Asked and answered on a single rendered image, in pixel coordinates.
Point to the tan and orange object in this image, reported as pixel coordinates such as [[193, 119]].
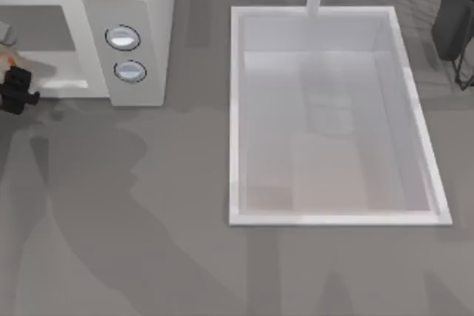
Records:
[[5, 56]]

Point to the white sink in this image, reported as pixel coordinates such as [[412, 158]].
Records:
[[326, 220]]

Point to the small microwave knob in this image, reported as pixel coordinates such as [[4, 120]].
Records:
[[130, 71]]

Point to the pale microwave oven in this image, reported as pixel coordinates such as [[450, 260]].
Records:
[[155, 35]]

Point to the pale grey rounded box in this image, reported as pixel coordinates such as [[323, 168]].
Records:
[[6, 34]]

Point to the large microwave knob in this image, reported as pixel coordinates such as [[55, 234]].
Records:
[[123, 38]]

